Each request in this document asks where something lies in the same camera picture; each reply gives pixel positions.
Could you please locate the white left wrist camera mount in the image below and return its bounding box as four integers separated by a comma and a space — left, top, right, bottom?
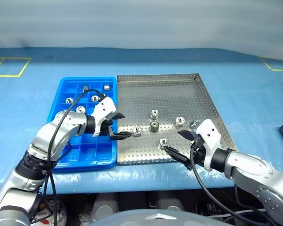
91, 96, 117, 137

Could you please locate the perforated metal tray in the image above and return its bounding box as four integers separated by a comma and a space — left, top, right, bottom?
117, 73, 239, 166

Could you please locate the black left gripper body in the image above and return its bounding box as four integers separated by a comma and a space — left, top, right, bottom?
99, 118, 116, 137

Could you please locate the grey rounded shape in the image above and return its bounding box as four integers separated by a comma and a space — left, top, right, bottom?
155, 193, 186, 211
92, 193, 120, 222

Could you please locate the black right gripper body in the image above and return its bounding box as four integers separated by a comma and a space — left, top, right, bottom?
190, 137, 205, 166

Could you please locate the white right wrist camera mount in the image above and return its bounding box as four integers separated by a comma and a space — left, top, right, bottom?
190, 119, 228, 171

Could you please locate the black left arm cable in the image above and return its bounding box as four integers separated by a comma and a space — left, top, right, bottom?
29, 89, 106, 224

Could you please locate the blue compartment tray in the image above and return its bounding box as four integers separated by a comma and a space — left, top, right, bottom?
48, 77, 118, 170

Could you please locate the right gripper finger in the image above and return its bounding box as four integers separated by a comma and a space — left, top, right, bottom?
177, 130, 196, 142
164, 146, 193, 170

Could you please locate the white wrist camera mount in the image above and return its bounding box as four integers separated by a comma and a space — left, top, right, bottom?
190, 119, 228, 171
91, 96, 117, 137

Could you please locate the pale grey robot torso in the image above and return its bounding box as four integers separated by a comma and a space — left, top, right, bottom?
87, 208, 234, 226

